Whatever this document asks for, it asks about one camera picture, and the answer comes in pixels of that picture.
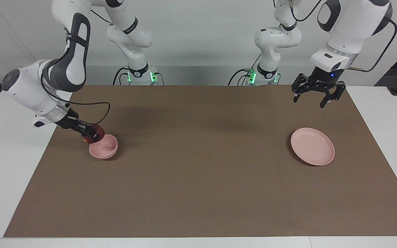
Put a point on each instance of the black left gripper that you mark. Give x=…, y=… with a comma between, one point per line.
x=322, y=80

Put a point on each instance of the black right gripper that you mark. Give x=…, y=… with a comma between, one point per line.
x=71, y=120

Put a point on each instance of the red apple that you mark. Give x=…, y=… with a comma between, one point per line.
x=99, y=133

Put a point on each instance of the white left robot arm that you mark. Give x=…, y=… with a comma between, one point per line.
x=350, y=27

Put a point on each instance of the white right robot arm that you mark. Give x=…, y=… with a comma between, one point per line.
x=26, y=89

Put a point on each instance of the pink bowl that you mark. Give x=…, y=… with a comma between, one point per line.
x=106, y=148

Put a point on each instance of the pink plate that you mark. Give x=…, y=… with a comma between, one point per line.
x=312, y=146

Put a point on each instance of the brown table mat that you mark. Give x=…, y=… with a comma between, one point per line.
x=198, y=172

